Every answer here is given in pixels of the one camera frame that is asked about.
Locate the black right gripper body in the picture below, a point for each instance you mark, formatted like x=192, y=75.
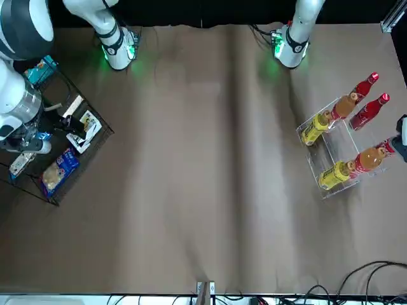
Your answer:
x=28, y=146

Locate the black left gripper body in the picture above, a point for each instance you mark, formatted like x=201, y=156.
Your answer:
x=401, y=152

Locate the red cola bottle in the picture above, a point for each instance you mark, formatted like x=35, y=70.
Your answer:
x=365, y=85
x=369, y=111
x=384, y=147

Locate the teal chips packet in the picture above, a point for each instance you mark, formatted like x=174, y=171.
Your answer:
x=41, y=68

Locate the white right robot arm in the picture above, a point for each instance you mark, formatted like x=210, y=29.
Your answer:
x=105, y=25

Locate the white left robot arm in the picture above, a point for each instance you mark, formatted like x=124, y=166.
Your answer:
x=297, y=31

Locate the clear acrylic shelf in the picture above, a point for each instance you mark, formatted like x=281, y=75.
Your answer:
x=340, y=143

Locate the white snack packet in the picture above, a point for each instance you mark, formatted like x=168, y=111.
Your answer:
x=87, y=133

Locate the white label strip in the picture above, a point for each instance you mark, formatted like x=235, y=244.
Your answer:
x=71, y=108

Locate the long blue biscuit packet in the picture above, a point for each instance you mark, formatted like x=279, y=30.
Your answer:
x=19, y=163

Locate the orange drink bottle red label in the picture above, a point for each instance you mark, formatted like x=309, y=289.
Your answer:
x=345, y=106
x=369, y=160

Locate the blue cookie bag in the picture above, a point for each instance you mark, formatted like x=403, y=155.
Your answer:
x=58, y=173

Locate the yellow drink bottle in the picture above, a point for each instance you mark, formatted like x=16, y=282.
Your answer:
x=335, y=174
x=314, y=130

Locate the aluminium frame profile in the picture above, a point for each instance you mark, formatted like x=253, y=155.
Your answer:
x=392, y=17

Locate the aluminium camera post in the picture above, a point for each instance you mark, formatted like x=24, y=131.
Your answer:
x=205, y=290

